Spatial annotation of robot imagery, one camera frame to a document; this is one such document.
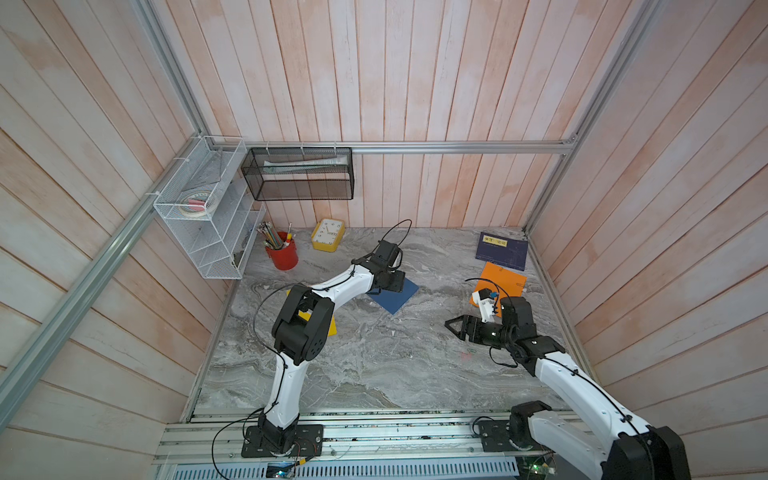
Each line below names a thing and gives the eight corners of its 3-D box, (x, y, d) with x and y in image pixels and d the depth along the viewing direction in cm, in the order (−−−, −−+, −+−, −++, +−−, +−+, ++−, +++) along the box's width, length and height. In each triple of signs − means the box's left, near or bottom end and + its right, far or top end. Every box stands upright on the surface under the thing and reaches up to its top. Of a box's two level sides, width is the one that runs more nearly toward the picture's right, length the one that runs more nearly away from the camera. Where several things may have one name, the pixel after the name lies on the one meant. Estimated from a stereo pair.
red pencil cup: (274, 267, 111) (265, 247, 103) (288, 250, 117) (281, 230, 108) (289, 273, 109) (282, 254, 100) (304, 256, 115) (297, 236, 106)
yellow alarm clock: (309, 248, 117) (307, 241, 114) (322, 222, 127) (321, 216, 124) (335, 252, 116) (334, 246, 113) (346, 226, 125) (345, 220, 122)
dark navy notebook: (475, 258, 114) (477, 254, 112) (479, 234, 123) (481, 229, 121) (523, 271, 111) (526, 266, 108) (524, 245, 119) (527, 240, 117)
